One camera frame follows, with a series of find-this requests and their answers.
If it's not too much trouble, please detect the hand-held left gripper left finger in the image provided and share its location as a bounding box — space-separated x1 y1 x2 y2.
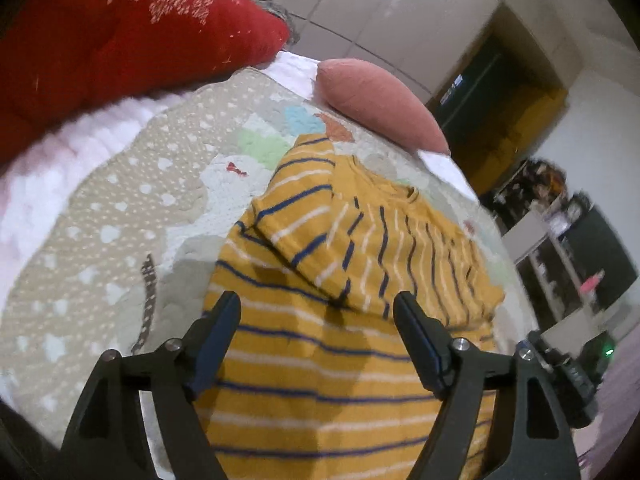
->
60 290 242 480

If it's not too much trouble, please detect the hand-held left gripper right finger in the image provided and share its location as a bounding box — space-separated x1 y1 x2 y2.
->
392 290 583 480

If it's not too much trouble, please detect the yellow striped sweater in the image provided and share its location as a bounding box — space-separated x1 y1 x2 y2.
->
192 132 506 480

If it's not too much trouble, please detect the cluttered storage shelf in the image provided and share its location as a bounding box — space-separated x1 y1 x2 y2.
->
485 157 640 341

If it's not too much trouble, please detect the heart-print quilted blanket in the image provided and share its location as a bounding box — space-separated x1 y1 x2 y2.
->
0 67 536 461

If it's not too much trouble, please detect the pink pillow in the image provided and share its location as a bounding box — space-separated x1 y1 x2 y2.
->
316 58 451 157

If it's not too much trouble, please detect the pale pink fluffy bedsheet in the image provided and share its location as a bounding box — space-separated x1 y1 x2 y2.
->
0 50 481 271

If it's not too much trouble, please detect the dark green door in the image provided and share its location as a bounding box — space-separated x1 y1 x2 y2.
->
427 37 516 133

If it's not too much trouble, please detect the red embroidered quilt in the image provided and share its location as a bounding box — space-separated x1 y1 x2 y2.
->
0 0 291 161

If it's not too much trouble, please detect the white panelled wardrobe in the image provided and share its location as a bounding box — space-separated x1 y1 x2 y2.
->
220 0 501 106

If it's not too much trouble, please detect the grey knitted cloth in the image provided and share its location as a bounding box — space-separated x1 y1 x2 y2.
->
197 0 301 43

